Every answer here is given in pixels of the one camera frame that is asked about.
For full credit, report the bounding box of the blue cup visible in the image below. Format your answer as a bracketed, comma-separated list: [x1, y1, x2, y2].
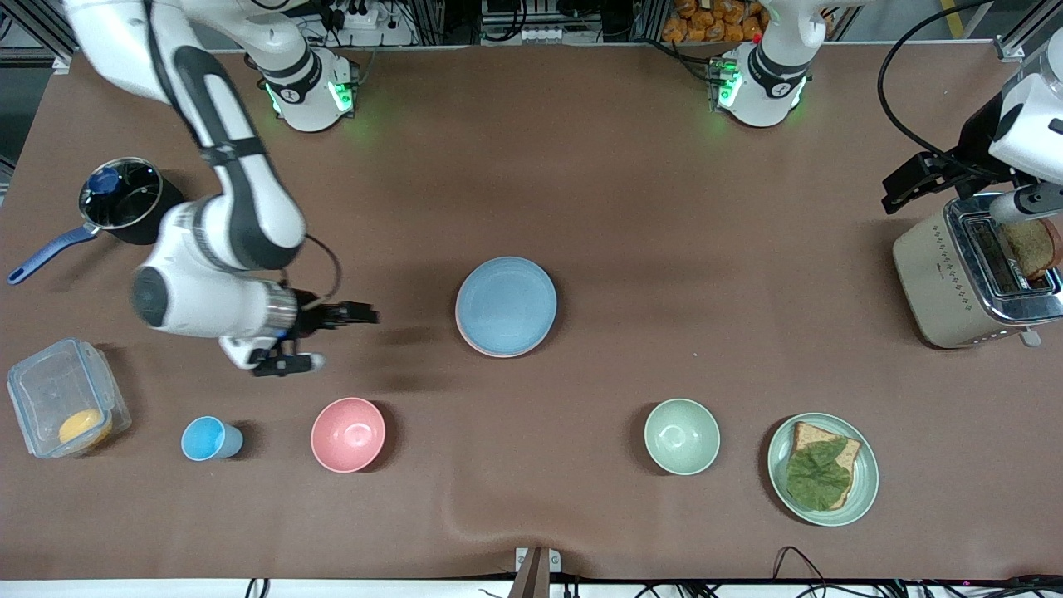
[181, 416, 244, 462]

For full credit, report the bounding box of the orange fruit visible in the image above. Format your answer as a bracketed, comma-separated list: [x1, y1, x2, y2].
[58, 409, 113, 449]

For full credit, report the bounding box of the glass lid with blue knob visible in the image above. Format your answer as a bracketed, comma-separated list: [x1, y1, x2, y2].
[80, 158, 163, 230]

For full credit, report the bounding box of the beige and chrome toaster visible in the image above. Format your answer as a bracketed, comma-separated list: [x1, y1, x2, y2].
[893, 193, 1063, 350]

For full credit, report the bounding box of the green plate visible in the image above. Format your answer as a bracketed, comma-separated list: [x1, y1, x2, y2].
[767, 413, 879, 527]

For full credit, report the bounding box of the pink plate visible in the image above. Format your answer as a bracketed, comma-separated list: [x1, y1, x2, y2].
[456, 316, 553, 359]

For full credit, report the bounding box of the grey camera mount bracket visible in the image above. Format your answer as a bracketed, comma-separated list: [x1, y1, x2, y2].
[508, 547, 561, 598]

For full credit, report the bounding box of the brown bread slice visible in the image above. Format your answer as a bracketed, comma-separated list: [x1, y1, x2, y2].
[787, 421, 863, 510]

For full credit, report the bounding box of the black pot with blue handle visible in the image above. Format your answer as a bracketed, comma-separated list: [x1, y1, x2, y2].
[7, 156, 185, 286]

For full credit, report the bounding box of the bag of orange buns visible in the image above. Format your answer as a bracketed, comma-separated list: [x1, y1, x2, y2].
[662, 0, 769, 44]

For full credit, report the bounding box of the black looped floor cable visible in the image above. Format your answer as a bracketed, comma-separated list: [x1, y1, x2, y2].
[772, 546, 831, 598]

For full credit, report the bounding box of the brown table cloth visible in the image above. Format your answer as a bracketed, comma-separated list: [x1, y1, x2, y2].
[0, 46, 1063, 582]

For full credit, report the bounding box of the green bowl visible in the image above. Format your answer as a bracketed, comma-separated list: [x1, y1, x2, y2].
[644, 399, 721, 476]

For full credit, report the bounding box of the aluminium frame post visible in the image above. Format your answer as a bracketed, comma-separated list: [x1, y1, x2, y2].
[0, 0, 80, 76]
[997, 0, 1063, 61]

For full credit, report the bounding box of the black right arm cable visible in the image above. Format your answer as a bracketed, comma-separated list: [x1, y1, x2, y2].
[282, 235, 342, 310]

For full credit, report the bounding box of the brown toast slice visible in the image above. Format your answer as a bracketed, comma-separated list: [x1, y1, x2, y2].
[999, 218, 1062, 281]

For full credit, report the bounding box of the blue plate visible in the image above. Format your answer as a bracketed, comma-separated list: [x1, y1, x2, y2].
[455, 256, 558, 355]

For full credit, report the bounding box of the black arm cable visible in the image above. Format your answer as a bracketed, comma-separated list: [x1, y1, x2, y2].
[282, 235, 342, 310]
[878, 0, 1002, 165]

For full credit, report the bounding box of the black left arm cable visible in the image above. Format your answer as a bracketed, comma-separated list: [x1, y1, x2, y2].
[878, 0, 1002, 165]

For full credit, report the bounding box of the clear plastic container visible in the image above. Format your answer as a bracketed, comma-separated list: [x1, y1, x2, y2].
[7, 337, 132, 459]

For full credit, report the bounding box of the pink bowl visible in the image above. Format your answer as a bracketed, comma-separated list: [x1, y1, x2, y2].
[311, 397, 387, 474]

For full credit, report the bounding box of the white power strip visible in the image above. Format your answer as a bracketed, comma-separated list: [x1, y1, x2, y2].
[320, 0, 383, 31]

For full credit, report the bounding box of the green lettuce leaf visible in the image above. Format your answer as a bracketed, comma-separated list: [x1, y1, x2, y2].
[786, 438, 853, 511]

